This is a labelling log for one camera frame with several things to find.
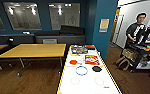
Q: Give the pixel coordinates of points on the colourful game box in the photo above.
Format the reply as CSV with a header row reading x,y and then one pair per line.
x,y
79,50

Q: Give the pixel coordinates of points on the person in dark shirt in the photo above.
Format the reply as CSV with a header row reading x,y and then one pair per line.
x,y
134,31

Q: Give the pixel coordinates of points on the yellow white-top game table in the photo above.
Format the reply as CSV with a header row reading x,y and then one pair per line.
x,y
91,88

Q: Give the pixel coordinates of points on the brown wooden door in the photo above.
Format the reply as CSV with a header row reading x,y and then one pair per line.
x,y
115,23

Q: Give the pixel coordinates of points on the white door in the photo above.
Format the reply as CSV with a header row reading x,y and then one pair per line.
x,y
119,33

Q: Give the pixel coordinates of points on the pale yellow wall sign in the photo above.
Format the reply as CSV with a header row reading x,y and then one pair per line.
x,y
104,25

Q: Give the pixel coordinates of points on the small black round object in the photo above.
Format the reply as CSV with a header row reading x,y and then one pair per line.
x,y
11,40

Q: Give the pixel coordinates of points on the black wheeled cart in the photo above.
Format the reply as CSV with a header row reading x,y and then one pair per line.
x,y
144,58

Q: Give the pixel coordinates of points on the brown cardboard box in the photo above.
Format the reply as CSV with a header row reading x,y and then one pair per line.
x,y
129,55

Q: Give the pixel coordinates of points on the colourful stacked toy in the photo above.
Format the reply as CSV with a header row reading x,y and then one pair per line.
x,y
148,48

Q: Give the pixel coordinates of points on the orange game paddle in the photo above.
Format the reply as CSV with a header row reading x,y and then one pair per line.
x,y
73,62
90,47

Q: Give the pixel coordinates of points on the dark grey bench sofa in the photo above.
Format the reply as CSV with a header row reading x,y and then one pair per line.
x,y
24,39

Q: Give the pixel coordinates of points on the brown bag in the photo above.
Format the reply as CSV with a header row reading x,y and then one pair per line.
x,y
123,64

